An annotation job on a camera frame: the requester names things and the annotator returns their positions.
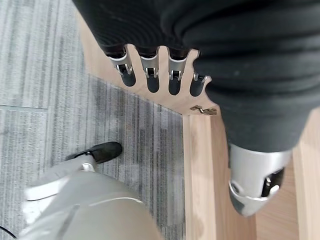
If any brass cabinet door hinge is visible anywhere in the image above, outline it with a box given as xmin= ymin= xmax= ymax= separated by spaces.
xmin=190 ymin=105 xmax=218 ymax=116

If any thin black cable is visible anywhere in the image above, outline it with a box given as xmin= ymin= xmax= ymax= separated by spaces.
xmin=0 ymin=225 xmax=16 ymax=240

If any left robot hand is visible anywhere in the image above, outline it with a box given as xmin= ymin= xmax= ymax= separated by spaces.
xmin=71 ymin=0 xmax=320 ymax=217

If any dark robot foot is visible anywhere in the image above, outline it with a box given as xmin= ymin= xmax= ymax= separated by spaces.
xmin=65 ymin=141 xmax=123 ymax=165

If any silver robot leg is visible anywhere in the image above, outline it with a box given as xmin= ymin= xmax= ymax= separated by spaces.
xmin=19 ymin=147 xmax=163 ymax=240

